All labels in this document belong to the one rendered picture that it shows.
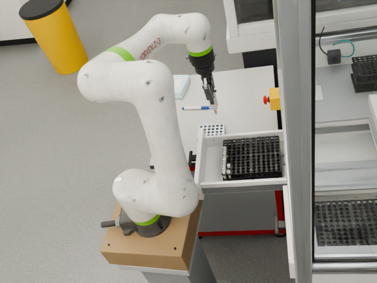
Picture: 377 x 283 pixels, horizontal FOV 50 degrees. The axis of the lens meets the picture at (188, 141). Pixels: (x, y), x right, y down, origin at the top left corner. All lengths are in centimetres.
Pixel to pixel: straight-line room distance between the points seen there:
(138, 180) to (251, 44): 115
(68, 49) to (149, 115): 293
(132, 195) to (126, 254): 27
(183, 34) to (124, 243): 77
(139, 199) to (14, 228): 184
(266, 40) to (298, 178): 148
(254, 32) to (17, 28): 318
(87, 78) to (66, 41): 281
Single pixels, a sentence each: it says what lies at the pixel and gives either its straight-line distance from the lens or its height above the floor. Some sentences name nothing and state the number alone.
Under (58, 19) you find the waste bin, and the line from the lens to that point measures 384.
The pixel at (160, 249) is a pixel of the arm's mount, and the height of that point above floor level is 87.
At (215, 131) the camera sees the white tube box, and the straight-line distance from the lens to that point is 184.
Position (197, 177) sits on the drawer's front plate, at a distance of 151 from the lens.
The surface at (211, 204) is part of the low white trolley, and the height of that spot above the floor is 40.
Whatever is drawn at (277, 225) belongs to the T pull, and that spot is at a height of 91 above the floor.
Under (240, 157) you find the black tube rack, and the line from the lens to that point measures 158.
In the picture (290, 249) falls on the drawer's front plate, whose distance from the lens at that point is 132.
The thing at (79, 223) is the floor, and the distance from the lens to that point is 281.
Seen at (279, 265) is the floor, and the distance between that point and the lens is 232.
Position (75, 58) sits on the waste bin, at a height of 14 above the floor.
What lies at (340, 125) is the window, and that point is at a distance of 72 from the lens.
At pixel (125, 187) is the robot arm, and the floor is 111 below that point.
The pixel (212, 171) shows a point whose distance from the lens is 164.
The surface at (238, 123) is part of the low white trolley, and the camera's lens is 190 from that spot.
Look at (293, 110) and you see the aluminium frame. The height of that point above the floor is 165.
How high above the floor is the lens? 210
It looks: 46 degrees down
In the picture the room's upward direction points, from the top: 18 degrees counter-clockwise
